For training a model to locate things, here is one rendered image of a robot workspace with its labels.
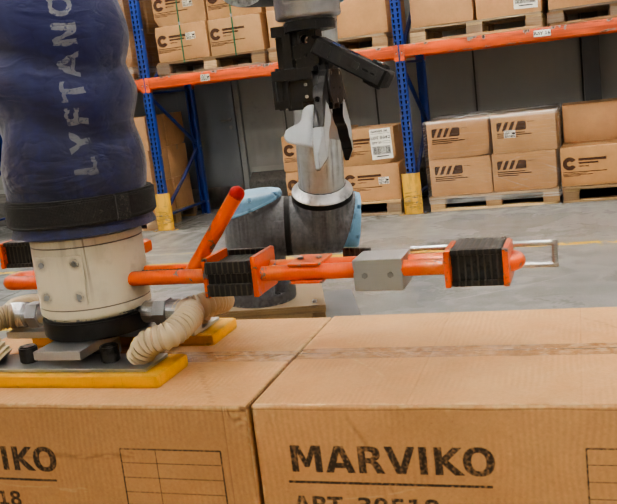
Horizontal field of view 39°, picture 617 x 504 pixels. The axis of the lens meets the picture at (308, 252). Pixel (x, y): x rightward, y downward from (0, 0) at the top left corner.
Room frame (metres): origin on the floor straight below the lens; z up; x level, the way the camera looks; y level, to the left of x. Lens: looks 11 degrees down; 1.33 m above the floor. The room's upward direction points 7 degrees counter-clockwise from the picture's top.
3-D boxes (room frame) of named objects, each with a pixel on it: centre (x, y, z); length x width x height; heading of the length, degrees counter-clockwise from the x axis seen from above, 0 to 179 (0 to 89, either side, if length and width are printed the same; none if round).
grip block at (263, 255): (1.25, 0.10, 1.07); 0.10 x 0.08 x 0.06; 161
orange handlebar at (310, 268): (1.38, 0.11, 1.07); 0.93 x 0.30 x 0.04; 71
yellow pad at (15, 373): (1.25, 0.37, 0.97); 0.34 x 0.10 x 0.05; 71
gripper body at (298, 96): (1.22, -0.03, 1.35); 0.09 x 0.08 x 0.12; 71
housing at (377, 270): (1.18, -0.10, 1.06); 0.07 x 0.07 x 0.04; 71
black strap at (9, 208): (1.34, 0.34, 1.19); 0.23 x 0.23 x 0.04
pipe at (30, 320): (1.34, 0.34, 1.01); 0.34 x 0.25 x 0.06; 71
